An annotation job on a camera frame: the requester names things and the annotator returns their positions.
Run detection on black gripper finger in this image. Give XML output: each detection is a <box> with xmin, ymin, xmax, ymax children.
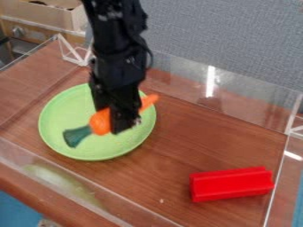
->
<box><xmin>89</xmin><ymin>83</ymin><xmax>109</xmax><ymax>111</ymax></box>
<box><xmin>109</xmin><ymin>91</ymin><xmax>141</xmax><ymax>135</ymax></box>

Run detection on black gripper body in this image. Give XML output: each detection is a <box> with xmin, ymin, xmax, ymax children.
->
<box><xmin>89</xmin><ymin>47</ymin><xmax>150</xmax><ymax>102</ymax></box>

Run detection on orange toy carrot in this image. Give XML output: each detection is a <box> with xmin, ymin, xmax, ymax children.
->
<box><xmin>62</xmin><ymin>94</ymin><xmax>160</xmax><ymax>148</ymax></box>

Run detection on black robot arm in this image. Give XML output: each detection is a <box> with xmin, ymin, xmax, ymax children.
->
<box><xmin>80</xmin><ymin>0</ymin><xmax>152</xmax><ymax>134</ymax></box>

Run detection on green plate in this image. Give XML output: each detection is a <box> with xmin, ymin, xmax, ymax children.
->
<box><xmin>37</xmin><ymin>83</ymin><xmax>158</xmax><ymax>161</ymax></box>

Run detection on cardboard box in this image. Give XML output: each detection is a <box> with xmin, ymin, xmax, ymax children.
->
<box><xmin>0</xmin><ymin>0</ymin><xmax>88</xmax><ymax>31</ymax></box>

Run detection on wooden shelf with knob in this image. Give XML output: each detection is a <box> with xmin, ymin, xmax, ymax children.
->
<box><xmin>0</xmin><ymin>15</ymin><xmax>85</xmax><ymax>72</ymax></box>

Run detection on red plastic block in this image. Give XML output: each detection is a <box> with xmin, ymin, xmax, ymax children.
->
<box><xmin>189</xmin><ymin>167</ymin><xmax>274</xmax><ymax>202</ymax></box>

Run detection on clear acrylic enclosure wall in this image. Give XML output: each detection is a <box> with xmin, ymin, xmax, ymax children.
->
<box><xmin>0</xmin><ymin>40</ymin><xmax>303</xmax><ymax>227</ymax></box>

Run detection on clear acrylic triangle bracket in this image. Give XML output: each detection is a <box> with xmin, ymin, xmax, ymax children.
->
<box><xmin>57</xmin><ymin>34</ymin><xmax>92</xmax><ymax>67</ymax></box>

